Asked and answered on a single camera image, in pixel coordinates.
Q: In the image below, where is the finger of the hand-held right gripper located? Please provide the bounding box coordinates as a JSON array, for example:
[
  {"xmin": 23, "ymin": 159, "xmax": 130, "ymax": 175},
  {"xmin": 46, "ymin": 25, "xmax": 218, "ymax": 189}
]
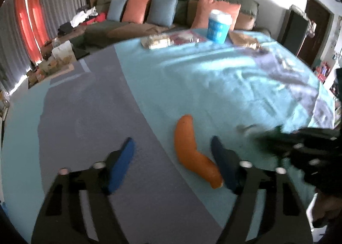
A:
[{"xmin": 260, "ymin": 131, "xmax": 301, "ymax": 159}]

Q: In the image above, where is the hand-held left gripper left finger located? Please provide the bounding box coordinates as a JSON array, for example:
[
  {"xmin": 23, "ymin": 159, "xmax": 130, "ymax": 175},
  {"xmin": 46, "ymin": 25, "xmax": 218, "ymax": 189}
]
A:
[{"xmin": 31, "ymin": 137, "xmax": 135, "ymax": 244}]

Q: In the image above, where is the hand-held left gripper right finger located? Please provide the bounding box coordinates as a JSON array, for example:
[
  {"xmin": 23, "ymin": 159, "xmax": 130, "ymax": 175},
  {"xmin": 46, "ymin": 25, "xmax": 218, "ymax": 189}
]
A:
[{"xmin": 211, "ymin": 136, "xmax": 314, "ymax": 244}]

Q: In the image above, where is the curved orange peel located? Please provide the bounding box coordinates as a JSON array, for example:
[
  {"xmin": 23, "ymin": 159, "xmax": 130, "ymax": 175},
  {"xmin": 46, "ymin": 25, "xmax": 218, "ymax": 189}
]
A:
[{"xmin": 174, "ymin": 114, "xmax": 224, "ymax": 189}]

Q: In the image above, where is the person's right hand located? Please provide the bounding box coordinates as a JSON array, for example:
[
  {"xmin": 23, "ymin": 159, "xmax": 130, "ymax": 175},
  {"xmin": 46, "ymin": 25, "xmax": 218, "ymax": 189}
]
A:
[{"xmin": 311, "ymin": 192, "xmax": 342, "ymax": 229}]

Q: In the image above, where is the printed blue grey tablecloth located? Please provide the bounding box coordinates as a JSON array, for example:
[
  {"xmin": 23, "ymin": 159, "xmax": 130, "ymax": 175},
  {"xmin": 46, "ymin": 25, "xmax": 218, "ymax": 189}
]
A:
[{"xmin": 0, "ymin": 29, "xmax": 336, "ymax": 244}]

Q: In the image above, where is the black metal-framed panel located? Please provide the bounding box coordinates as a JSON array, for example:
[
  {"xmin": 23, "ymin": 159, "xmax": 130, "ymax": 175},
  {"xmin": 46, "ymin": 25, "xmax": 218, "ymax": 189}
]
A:
[{"xmin": 277, "ymin": 5, "xmax": 312, "ymax": 56}]

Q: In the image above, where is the dark wooden coffee table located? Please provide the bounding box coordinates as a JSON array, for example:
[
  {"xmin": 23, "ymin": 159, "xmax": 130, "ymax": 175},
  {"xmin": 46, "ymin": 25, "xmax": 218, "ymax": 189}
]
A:
[{"xmin": 27, "ymin": 43, "xmax": 90, "ymax": 89}]

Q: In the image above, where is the dark wooden door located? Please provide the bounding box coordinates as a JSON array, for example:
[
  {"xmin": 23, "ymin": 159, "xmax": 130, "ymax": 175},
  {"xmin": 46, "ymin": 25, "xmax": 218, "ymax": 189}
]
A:
[{"xmin": 296, "ymin": 0, "xmax": 334, "ymax": 68}]

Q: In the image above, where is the white shopping bag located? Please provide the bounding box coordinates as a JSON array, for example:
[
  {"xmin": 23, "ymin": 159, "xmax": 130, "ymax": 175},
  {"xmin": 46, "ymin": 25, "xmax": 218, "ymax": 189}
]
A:
[{"xmin": 51, "ymin": 40, "xmax": 78, "ymax": 63}]

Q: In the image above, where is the brown cushion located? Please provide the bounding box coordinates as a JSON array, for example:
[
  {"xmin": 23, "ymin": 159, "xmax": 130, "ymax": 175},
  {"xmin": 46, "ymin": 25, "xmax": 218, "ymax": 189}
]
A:
[{"xmin": 235, "ymin": 11, "xmax": 254, "ymax": 31}]

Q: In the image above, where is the dark red packet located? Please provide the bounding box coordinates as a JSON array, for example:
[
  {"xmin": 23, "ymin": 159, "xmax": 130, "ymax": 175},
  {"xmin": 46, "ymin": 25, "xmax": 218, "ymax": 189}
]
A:
[{"xmin": 170, "ymin": 30, "xmax": 207, "ymax": 46}]

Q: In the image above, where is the green sectional sofa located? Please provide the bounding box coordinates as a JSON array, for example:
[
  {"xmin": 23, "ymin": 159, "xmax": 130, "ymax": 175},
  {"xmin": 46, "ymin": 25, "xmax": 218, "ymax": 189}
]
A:
[{"xmin": 57, "ymin": 0, "xmax": 270, "ymax": 55}]

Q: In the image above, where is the blue cup with white lid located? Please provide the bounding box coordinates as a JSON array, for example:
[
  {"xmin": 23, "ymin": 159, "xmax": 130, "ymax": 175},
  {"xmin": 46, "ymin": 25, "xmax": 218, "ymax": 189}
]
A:
[{"xmin": 207, "ymin": 9, "xmax": 232, "ymax": 44}]

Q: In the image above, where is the black clothes pile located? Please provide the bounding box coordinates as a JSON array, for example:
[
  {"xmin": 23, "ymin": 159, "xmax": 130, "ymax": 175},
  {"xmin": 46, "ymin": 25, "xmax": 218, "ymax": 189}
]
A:
[{"xmin": 58, "ymin": 22, "xmax": 78, "ymax": 33}]

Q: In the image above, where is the red cloth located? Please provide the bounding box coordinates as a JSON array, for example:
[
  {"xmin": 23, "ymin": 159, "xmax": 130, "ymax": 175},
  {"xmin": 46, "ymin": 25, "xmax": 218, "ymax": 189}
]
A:
[{"xmin": 80, "ymin": 13, "xmax": 107, "ymax": 26}]

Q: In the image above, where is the orange cushion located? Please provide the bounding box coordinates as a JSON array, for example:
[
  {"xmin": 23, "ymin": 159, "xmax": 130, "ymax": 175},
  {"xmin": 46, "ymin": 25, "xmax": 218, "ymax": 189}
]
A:
[
  {"xmin": 121, "ymin": 0, "xmax": 152, "ymax": 24},
  {"xmin": 190, "ymin": 0, "xmax": 241, "ymax": 31}
]

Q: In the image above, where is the white cloth pile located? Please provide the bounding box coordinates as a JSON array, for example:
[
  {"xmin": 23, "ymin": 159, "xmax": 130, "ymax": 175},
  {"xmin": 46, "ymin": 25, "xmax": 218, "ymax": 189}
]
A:
[{"xmin": 70, "ymin": 7, "xmax": 98, "ymax": 27}]

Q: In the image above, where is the blue cushion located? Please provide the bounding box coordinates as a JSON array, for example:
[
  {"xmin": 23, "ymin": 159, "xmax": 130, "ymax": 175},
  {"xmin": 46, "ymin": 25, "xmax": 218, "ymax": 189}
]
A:
[
  {"xmin": 107, "ymin": 0, "xmax": 128, "ymax": 22},
  {"xmin": 146, "ymin": 0, "xmax": 178, "ymax": 27}
]

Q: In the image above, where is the orange curtain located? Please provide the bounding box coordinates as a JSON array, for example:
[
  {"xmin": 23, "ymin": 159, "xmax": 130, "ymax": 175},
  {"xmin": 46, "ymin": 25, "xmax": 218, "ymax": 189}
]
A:
[
  {"xmin": 27, "ymin": 0, "xmax": 51, "ymax": 44},
  {"xmin": 13, "ymin": 0, "xmax": 38, "ymax": 63}
]

